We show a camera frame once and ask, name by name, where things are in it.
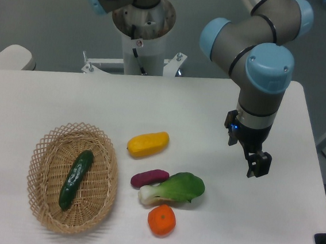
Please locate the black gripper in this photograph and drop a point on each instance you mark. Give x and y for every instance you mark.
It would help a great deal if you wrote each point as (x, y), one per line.
(251, 140)

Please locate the green cucumber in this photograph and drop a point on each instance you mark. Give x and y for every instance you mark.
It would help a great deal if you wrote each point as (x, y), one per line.
(78, 169)

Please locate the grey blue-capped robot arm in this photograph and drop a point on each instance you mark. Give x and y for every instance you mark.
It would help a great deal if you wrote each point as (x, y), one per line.
(252, 53)

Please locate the woven wicker basket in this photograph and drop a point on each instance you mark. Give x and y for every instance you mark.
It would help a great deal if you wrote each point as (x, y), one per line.
(49, 166)

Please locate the green bok choy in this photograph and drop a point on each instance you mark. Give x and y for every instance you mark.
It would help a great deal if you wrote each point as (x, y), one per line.
(182, 187)

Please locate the purple sweet potato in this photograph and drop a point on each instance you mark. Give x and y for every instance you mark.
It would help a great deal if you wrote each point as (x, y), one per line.
(149, 177)

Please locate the yellow mango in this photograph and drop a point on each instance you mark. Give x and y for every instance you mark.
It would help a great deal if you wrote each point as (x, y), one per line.
(147, 144)

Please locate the orange tangerine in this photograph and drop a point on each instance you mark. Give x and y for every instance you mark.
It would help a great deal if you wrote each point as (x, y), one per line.
(161, 220)

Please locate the white chair back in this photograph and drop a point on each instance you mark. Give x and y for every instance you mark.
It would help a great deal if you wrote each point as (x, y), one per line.
(16, 57)

